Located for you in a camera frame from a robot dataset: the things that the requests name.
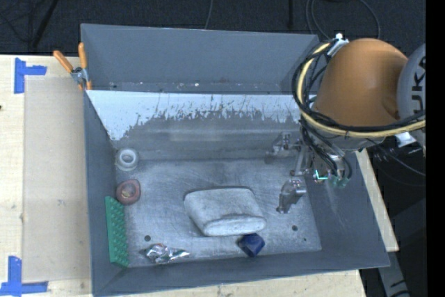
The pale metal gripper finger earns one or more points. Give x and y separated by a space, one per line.
291 192
285 144

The dark blue angular block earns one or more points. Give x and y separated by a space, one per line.
252 245

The pale grey sponge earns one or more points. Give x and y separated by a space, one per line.
222 210

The grey metal bin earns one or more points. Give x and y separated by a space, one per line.
215 59

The crumpled silver foil wrapper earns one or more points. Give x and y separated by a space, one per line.
161 253

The green studded flat block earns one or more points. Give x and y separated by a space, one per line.
117 236

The pale flat board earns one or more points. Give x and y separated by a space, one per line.
55 184

